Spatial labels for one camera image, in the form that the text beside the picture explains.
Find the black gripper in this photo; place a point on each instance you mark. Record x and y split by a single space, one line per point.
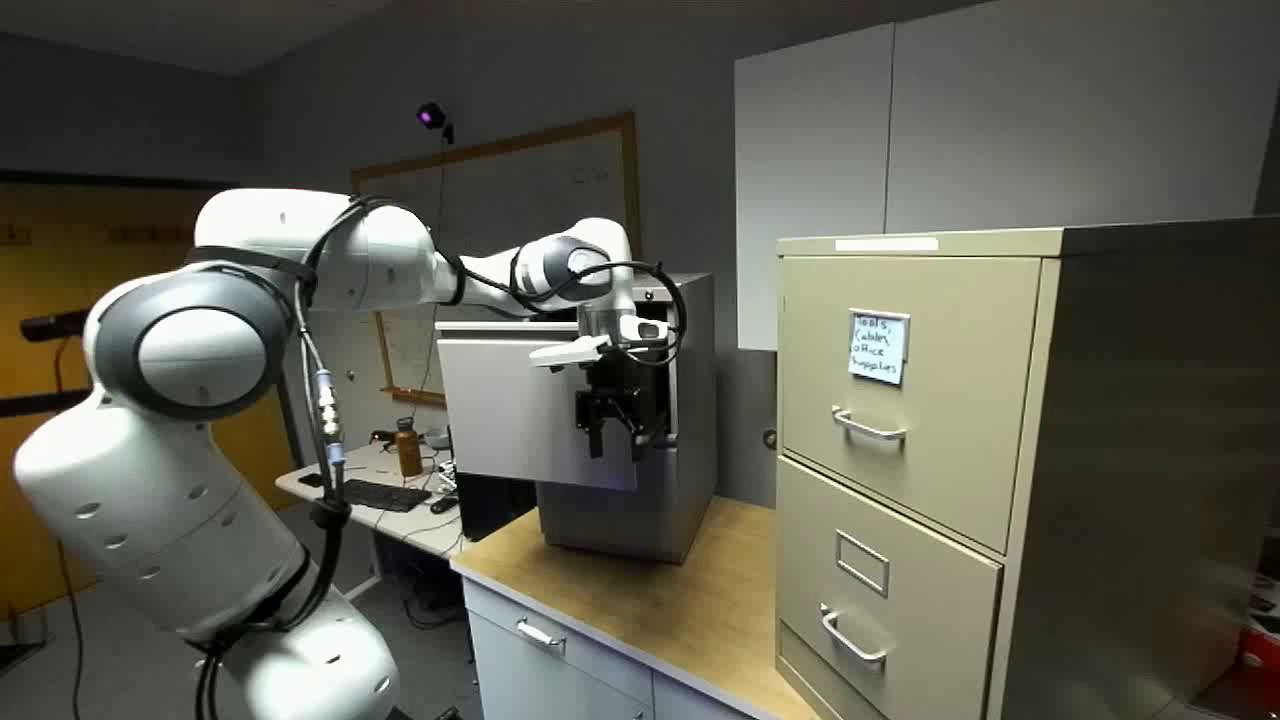
638 384

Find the red object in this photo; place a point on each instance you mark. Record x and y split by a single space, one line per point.
1257 652

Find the gray file cabinet drawer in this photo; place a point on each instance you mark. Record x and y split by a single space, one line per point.
507 412

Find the black camera stand bar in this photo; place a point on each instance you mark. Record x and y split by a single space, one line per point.
34 401

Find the white paper label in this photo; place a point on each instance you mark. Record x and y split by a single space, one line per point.
877 350

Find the white base cabinet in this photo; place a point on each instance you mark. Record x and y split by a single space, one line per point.
535 683

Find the wood framed notice board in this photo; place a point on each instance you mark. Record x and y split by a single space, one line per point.
535 172

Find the small gray file cabinet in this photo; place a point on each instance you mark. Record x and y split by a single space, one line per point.
688 426

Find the black computer tower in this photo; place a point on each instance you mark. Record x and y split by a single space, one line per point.
495 502

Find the white tape strip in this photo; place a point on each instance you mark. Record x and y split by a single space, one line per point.
887 247

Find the black keyboard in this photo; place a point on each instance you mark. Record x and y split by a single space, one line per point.
386 496

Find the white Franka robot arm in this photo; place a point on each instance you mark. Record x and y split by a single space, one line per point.
161 493

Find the beige drawer with paper label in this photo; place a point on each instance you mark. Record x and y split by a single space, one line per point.
963 466

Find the brown bottle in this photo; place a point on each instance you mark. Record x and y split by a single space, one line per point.
411 448

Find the yellow door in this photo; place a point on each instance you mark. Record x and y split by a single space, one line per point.
54 255

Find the wall camera with purple light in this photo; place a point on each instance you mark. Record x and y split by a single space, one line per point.
433 116

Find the white office desk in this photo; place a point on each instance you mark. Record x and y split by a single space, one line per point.
415 526

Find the beige drawer with empty holder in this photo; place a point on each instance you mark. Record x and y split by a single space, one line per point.
923 640

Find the white wall cabinet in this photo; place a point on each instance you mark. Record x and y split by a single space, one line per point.
1043 123

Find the large beige file cabinet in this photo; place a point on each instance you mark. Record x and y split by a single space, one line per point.
1147 466

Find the black camera on stand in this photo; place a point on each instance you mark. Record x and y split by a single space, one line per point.
49 325

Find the silver cabinet drawer pull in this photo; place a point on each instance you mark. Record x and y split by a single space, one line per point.
542 632

